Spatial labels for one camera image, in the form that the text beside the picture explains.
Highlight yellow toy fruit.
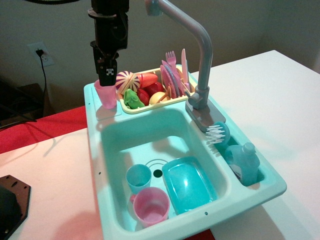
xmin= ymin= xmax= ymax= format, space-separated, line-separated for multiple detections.
xmin=149 ymin=91 xmax=170 ymax=105

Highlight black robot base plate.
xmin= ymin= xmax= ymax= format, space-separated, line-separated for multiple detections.
xmin=0 ymin=174 xmax=31 ymax=240

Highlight grey toy faucet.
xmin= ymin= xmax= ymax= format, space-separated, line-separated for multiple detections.
xmin=144 ymin=0 xmax=226 ymax=133

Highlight teal rectangular plastic tray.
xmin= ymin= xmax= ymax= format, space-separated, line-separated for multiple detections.
xmin=162 ymin=156 xmax=218 ymax=215

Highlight pink toy knife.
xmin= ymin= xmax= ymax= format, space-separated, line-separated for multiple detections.
xmin=181 ymin=48 xmax=189 ymax=84

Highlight white wall outlet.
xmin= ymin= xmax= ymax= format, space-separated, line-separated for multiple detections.
xmin=26 ymin=41 xmax=55 ymax=67

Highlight blue toy soap bottle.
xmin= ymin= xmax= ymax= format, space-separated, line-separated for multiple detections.
xmin=224 ymin=142 xmax=260 ymax=187

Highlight teal toy sink unit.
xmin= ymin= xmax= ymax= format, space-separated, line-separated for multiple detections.
xmin=84 ymin=84 xmax=287 ymax=240

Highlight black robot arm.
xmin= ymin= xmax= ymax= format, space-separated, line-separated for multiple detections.
xmin=88 ymin=0 xmax=129 ymax=87

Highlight pink toy fork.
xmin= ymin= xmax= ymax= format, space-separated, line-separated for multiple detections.
xmin=165 ymin=51 xmax=177 ymax=72

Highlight pink plastic mug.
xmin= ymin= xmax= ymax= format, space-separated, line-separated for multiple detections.
xmin=129 ymin=187 xmax=170 ymax=228

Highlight cream dish rack basket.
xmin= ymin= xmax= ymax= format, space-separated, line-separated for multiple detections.
xmin=117 ymin=65 xmax=197 ymax=114

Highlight red cloth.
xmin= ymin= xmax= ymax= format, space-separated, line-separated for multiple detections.
xmin=0 ymin=106 xmax=87 ymax=154

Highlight teal dish brush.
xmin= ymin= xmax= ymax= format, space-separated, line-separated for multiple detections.
xmin=205 ymin=121 xmax=231 ymax=148

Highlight black power cable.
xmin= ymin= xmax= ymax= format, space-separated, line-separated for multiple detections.
xmin=0 ymin=49 xmax=58 ymax=151

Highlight pink toy plates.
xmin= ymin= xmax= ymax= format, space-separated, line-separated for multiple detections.
xmin=160 ymin=60 xmax=183 ymax=99

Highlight blue plastic cup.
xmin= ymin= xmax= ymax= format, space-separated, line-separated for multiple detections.
xmin=125 ymin=164 xmax=152 ymax=194

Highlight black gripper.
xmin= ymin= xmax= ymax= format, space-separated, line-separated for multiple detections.
xmin=88 ymin=8 xmax=129 ymax=86

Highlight small pink plastic cup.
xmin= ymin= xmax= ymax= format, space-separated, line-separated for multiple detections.
xmin=94 ymin=80 xmax=117 ymax=109

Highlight orange toy carrot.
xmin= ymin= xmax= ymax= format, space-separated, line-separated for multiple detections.
xmin=137 ymin=73 xmax=158 ymax=88

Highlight dark red toy fruit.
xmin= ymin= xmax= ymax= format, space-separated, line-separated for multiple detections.
xmin=137 ymin=88 xmax=150 ymax=106

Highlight green toy pepper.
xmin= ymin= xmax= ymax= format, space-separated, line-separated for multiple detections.
xmin=123 ymin=88 xmax=145 ymax=109

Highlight red toy apple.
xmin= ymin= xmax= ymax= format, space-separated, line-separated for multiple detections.
xmin=144 ymin=81 xmax=165 ymax=97

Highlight purple striped toy ball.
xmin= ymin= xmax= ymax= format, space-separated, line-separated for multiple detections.
xmin=115 ymin=71 xmax=141 ymax=95

